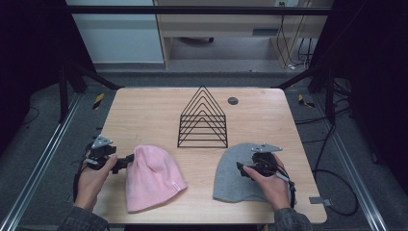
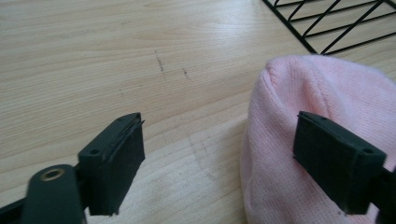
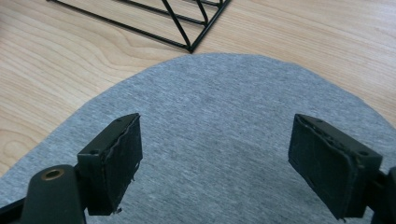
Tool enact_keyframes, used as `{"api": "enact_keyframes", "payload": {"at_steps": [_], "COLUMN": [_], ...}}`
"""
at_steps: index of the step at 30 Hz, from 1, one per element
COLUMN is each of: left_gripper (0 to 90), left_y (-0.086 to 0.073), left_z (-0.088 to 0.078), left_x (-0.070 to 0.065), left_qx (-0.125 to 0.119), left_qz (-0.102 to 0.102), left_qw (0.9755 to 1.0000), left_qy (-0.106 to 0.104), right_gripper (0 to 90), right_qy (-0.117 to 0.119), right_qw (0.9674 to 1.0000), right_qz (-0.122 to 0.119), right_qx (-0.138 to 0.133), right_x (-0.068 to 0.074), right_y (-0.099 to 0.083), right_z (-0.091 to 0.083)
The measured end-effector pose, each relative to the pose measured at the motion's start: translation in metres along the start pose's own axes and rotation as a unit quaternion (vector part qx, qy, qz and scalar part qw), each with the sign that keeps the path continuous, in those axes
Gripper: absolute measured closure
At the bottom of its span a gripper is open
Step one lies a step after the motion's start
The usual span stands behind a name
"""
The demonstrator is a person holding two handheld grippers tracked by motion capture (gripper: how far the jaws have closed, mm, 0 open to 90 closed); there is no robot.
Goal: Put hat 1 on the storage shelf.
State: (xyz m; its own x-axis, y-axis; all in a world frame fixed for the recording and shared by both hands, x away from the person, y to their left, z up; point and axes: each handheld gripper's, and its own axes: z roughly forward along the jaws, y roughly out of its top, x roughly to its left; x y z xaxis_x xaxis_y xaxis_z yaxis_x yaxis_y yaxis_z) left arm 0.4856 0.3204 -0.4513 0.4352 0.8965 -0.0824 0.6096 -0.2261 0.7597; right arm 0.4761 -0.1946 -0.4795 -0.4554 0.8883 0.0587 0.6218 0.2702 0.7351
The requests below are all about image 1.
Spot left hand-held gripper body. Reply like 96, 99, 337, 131
84, 134, 118, 171

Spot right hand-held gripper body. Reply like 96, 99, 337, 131
249, 142, 285, 178

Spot grey knit beanie hat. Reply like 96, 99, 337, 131
212, 141, 298, 204

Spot pink knit beanie hat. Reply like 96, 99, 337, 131
125, 144, 189, 214

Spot black wire triangle rack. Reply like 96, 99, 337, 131
176, 85, 229, 149

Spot person's right hand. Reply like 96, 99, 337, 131
242, 153, 293, 213

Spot person's left hand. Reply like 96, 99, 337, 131
73, 153, 119, 213

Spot grey tape piece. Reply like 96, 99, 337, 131
308, 195, 334, 208

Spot yellow pliers on floor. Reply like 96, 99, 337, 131
297, 92, 317, 109

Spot white cabinet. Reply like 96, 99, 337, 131
64, 0, 166, 64

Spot dark curtain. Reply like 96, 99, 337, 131
308, 0, 408, 195
0, 0, 98, 157

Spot light wooden desk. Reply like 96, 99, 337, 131
152, 0, 335, 69

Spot right hand-held gripper cable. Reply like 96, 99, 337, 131
274, 170, 297, 210

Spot hand-held gripper cable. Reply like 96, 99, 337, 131
274, 170, 297, 210
72, 150, 91, 204

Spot left hand-held gripper cable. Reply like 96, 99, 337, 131
72, 150, 91, 204

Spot yellow-handled tool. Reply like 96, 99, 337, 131
91, 92, 106, 111

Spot aluminium floor rail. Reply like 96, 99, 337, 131
0, 91, 85, 231
311, 92, 390, 231

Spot black frame strut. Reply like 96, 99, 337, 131
57, 61, 125, 125
271, 63, 339, 125

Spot thin black floor cable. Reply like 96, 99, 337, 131
18, 105, 41, 127

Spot black looped floor cable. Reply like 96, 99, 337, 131
311, 105, 360, 218

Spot hanging black desk cables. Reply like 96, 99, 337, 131
275, 1, 315, 70

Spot black horizontal frame bar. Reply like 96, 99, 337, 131
66, 5, 334, 16

